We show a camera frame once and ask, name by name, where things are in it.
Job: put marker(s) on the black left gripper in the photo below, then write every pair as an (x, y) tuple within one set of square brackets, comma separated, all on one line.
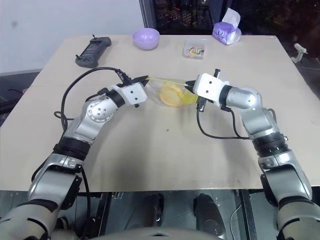
[(132, 81)]

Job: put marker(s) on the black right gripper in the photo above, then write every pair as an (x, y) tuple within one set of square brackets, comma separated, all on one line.
[(200, 102)]

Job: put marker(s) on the clear yellow-zip plastic bag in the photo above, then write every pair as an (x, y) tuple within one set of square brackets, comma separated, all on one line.
[(186, 98)]

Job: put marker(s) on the round golden checkered bread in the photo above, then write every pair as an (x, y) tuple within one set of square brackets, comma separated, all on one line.
[(170, 96)]

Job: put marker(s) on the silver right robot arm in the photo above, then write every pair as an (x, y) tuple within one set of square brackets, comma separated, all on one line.
[(270, 140)]

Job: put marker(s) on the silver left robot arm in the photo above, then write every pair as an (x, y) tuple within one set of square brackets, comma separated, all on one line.
[(75, 127)]

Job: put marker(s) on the clear box with coloured clips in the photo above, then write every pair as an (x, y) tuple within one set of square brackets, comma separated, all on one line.
[(195, 49)]

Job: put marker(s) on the purple plastic bowl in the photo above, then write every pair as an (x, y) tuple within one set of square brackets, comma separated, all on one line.
[(145, 39)]

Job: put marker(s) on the dark grey remote controller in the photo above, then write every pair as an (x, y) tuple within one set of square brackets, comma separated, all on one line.
[(93, 51)]

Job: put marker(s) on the purple tissue pack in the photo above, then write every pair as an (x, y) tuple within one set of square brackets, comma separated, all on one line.
[(225, 33)]

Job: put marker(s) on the dark rounded shape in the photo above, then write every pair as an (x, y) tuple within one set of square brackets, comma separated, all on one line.
[(207, 215), (153, 210)]

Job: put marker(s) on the black table leg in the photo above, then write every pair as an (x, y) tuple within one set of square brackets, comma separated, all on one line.
[(103, 212), (247, 215)]

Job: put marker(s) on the grey robot torso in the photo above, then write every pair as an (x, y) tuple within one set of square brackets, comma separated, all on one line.
[(140, 234)]

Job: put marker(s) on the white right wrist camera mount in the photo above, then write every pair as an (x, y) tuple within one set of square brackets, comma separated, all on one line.
[(210, 86)]

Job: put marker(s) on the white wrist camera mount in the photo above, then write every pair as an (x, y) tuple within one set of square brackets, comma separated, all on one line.
[(133, 93), (210, 86)]

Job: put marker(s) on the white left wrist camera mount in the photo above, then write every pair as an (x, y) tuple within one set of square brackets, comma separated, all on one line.
[(133, 93)]

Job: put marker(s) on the white clamp bracket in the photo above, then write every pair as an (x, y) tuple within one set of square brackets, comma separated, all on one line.
[(298, 52)]

